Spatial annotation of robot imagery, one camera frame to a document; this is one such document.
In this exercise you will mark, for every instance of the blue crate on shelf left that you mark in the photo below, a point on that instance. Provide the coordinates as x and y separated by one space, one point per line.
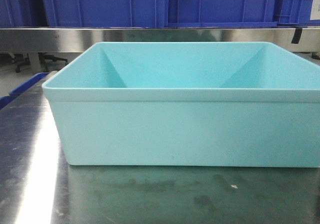
107 13

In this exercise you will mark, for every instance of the blue crate on shelf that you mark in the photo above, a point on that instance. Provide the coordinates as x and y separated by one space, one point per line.
221 13
107 13
294 12

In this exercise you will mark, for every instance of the blue crate on shelf right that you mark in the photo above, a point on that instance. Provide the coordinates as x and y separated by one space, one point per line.
294 12

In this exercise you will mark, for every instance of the blue crate beside table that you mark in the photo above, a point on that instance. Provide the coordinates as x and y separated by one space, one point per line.
21 88

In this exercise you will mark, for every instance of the black office chair base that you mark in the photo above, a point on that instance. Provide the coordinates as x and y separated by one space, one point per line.
23 59

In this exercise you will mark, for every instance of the black tape strip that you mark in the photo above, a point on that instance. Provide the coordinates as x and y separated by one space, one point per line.
297 35

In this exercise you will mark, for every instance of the white paper label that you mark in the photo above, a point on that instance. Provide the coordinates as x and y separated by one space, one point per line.
315 10

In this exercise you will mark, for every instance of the light teal plastic bin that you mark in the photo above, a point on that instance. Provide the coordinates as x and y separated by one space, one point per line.
229 104

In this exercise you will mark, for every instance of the blue crate on shelf middle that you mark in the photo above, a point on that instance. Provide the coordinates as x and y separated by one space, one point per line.
221 13

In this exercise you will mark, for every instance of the stainless steel shelf beam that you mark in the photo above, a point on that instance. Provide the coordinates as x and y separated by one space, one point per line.
79 39

